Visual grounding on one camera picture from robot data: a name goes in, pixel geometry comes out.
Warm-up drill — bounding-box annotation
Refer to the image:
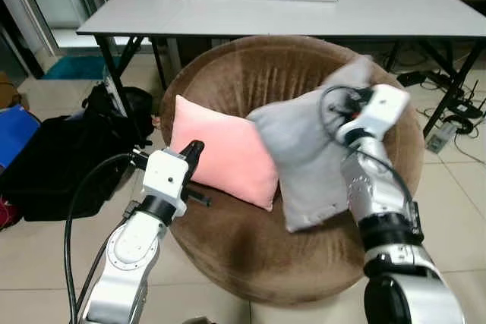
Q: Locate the light grey pillow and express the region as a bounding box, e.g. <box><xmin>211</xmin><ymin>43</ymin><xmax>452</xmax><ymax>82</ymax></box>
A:
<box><xmin>247</xmin><ymin>55</ymin><xmax>377</xmax><ymax>234</ymax></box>

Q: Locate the pink square pillow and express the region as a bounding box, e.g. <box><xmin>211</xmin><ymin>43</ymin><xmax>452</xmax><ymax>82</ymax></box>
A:
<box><xmin>169</xmin><ymin>95</ymin><xmax>280</xmax><ymax>212</ymax></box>

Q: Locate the brown round velvet sofa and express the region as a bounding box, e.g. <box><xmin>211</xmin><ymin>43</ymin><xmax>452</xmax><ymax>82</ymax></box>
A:
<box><xmin>158</xmin><ymin>34</ymin><xmax>426</xmax><ymax>308</ymax></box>

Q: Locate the teal floor mat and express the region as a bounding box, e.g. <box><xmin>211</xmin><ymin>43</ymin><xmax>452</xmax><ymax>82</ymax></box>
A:
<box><xmin>42</xmin><ymin>56</ymin><xmax>107</xmax><ymax>80</ymax></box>

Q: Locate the black power adapter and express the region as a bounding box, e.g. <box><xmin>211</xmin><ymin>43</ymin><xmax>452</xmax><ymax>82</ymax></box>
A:
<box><xmin>397</xmin><ymin>71</ymin><xmax>431</xmax><ymax>88</ymax></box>

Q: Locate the black backpack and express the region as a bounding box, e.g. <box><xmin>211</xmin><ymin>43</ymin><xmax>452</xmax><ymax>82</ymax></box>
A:
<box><xmin>82</xmin><ymin>83</ymin><xmax>155</xmax><ymax>146</ymax></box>

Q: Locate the grey power strip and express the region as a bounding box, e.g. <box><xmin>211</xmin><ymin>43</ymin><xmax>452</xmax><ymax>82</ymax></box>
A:
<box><xmin>425</xmin><ymin>123</ymin><xmax>458</xmax><ymax>155</ymax></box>

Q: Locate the white table with black legs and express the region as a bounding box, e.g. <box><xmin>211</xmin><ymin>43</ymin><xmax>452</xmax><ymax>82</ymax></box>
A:
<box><xmin>76</xmin><ymin>0</ymin><xmax>486</xmax><ymax>139</ymax></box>

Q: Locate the black router with antennas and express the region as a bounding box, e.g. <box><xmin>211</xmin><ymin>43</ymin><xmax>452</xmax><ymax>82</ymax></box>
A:
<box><xmin>444</xmin><ymin>80</ymin><xmax>484</xmax><ymax>135</ymax></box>

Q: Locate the large black bag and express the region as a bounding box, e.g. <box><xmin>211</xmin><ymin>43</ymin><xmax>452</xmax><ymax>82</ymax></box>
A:
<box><xmin>0</xmin><ymin>115</ymin><xmax>145</xmax><ymax>222</ymax></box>

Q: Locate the blue bag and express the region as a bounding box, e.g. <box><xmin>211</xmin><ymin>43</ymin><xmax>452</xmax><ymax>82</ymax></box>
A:
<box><xmin>0</xmin><ymin>104</ymin><xmax>41</xmax><ymax>171</ymax></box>

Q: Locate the dark red bag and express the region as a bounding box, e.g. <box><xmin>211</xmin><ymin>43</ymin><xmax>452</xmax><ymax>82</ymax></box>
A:
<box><xmin>0</xmin><ymin>197</ymin><xmax>22</xmax><ymax>231</ymax></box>

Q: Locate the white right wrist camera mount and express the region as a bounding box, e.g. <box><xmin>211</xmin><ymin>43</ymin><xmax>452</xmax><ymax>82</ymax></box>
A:
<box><xmin>346</xmin><ymin>83</ymin><xmax>412</xmax><ymax>143</ymax></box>

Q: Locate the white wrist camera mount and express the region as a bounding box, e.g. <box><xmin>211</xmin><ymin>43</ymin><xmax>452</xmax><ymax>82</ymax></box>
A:
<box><xmin>346</xmin><ymin>83</ymin><xmax>412</xmax><ymax>143</ymax></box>
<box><xmin>141</xmin><ymin>148</ymin><xmax>189</xmax><ymax>202</ymax></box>

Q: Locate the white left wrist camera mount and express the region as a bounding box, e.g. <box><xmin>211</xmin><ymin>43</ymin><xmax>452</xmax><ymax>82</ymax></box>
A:
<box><xmin>141</xmin><ymin>148</ymin><xmax>189</xmax><ymax>202</ymax></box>

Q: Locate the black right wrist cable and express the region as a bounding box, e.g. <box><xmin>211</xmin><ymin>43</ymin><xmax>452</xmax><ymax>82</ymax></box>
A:
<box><xmin>319</xmin><ymin>85</ymin><xmax>374</xmax><ymax>146</ymax></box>

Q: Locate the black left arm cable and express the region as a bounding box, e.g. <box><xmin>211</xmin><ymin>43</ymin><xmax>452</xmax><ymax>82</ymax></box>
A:
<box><xmin>65</xmin><ymin>151</ymin><xmax>149</xmax><ymax>324</ymax></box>

